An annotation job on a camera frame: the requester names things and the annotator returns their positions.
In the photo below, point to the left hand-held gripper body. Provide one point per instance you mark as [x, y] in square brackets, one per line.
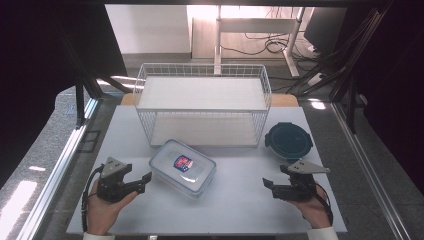
[111, 186]

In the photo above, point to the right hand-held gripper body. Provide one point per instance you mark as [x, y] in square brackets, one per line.
[301, 186]

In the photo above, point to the clear rectangular food container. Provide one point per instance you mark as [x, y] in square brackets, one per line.
[183, 168]

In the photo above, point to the dark teal round lid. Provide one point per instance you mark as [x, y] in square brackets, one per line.
[288, 141]

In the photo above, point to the person's right hand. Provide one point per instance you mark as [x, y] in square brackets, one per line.
[315, 211]

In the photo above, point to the person's left hand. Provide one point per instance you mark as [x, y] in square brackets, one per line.
[101, 215]

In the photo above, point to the wooden board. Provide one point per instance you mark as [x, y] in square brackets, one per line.
[285, 100]

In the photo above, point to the black metal stand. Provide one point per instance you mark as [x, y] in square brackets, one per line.
[350, 66]
[80, 100]

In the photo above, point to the white power strip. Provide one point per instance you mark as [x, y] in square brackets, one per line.
[315, 80]

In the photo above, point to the dark curtain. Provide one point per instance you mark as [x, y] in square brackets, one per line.
[36, 66]
[396, 83]

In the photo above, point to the white cabinet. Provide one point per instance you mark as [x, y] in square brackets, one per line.
[150, 30]

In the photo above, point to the black monitor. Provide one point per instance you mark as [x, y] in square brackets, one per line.
[325, 30]

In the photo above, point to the aluminium rail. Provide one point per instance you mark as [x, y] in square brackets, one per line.
[370, 166]
[53, 173]

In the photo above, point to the white desk frame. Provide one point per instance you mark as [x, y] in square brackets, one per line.
[256, 25]

